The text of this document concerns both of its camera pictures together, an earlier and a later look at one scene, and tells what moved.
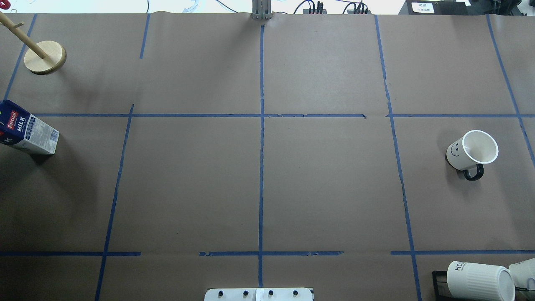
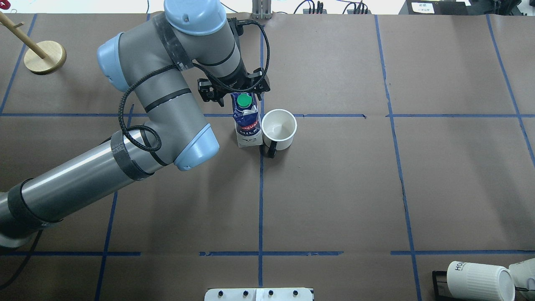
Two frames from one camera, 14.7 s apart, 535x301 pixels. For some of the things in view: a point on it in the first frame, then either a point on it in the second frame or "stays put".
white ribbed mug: [468, 281] stays put
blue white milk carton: [18, 127] -> [247, 115]
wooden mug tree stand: [44, 57] stays put
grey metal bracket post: [261, 9] stays put
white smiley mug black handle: [469, 154] -> [278, 127]
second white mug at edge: [523, 274] stays put
